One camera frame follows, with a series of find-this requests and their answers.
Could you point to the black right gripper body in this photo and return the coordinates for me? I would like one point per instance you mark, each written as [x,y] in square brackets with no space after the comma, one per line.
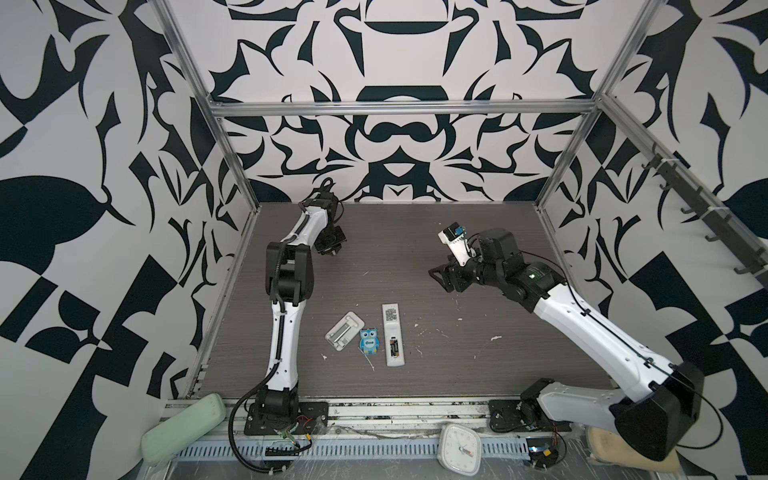
[477,271]

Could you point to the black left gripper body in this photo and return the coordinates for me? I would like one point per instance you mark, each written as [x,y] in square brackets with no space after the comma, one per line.
[331,240]

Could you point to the white remote control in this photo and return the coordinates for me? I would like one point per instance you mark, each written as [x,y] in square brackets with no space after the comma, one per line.
[392,328]

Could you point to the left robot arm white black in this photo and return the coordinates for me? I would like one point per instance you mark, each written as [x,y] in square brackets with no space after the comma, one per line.
[289,282]

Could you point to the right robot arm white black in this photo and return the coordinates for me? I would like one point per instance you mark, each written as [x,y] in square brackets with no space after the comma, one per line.
[654,403]

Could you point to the white battery cover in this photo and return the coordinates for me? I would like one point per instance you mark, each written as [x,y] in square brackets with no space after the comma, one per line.
[344,331]

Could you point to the blue owl toy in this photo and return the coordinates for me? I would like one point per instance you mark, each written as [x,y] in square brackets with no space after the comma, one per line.
[369,342]

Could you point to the white square clock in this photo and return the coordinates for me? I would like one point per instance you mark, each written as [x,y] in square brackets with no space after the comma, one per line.
[459,449]

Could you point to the small green circuit board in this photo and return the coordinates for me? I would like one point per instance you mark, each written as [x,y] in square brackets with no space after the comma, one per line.
[542,453]

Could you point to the beige foam pad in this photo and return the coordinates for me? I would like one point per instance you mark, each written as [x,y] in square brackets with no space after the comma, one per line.
[609,448]

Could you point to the green foam pad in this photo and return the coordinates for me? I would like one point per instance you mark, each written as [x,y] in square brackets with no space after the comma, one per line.
[176,433]

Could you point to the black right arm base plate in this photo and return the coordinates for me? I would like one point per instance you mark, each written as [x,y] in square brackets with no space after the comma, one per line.
[508,416]

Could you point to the aluminium frame top bar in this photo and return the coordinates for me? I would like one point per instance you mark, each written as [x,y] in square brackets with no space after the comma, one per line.
[399,107]

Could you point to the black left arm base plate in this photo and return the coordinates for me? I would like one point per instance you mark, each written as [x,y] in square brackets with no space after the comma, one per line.
[300,417]

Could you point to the white slotted cable duct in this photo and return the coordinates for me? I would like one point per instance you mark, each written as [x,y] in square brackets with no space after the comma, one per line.
[367,449]

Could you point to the aluminium frame corner post left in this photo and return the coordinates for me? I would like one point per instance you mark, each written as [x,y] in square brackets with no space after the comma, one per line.
[174,37]

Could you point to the aluminium frame corner post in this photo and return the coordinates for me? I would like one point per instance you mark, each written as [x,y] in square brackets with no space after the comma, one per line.
[174,37]
[628,49]

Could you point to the aluminium frame corner post right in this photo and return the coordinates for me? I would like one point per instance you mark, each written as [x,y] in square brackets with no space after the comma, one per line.
[628,49]

